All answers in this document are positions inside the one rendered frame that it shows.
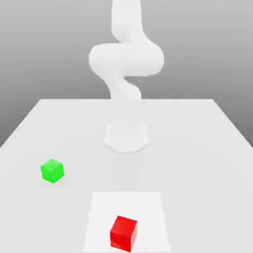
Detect small green cube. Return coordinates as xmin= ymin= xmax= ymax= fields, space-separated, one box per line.
xmin=40 ymin=158 xmax=65 ymax=184

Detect small red cube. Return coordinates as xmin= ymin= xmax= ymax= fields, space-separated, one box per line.
xmin=110 ymin=215 xmax=138 ymax=253

